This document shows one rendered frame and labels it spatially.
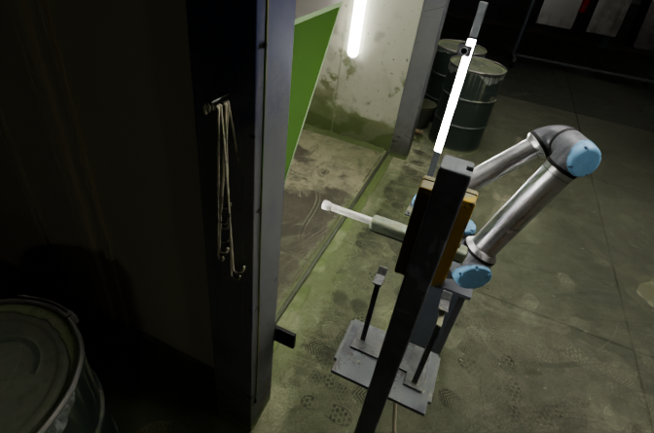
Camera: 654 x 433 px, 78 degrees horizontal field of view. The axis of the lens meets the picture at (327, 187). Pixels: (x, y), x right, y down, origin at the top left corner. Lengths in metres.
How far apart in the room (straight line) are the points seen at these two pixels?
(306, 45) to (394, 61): 1.66
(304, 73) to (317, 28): 0.26
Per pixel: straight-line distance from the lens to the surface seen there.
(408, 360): 1.49
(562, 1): 8.49
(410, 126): 4.02
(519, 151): 1.73
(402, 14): 3.79
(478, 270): 1.77
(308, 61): 2.35
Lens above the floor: 2.00
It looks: 35 degrees down
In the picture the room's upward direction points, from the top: 8 degrees clockwise
